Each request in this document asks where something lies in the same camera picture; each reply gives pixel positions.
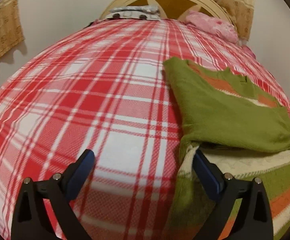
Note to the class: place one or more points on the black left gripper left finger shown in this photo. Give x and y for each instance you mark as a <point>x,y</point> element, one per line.
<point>30,218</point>

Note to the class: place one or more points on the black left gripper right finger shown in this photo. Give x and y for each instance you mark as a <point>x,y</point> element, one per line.
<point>254,219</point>

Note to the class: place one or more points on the green orange cream striped sweater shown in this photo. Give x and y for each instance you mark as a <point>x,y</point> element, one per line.
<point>240,127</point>

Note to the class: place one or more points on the pink cloth at bedside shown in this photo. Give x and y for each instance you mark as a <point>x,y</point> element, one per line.
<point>247,50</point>

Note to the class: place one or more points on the pink folded blanket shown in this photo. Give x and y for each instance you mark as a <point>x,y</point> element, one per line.
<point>212,25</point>

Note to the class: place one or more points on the red white plaid bed sheet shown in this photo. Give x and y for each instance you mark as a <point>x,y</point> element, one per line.
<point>104,88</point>

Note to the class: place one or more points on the cream wooden headboard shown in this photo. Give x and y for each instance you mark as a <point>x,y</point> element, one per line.
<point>174,9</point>

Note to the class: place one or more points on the beige floral curtain left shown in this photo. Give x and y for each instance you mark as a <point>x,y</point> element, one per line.
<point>11,33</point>

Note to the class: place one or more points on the grey white patterned pillow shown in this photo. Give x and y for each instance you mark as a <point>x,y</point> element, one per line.
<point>146,12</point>

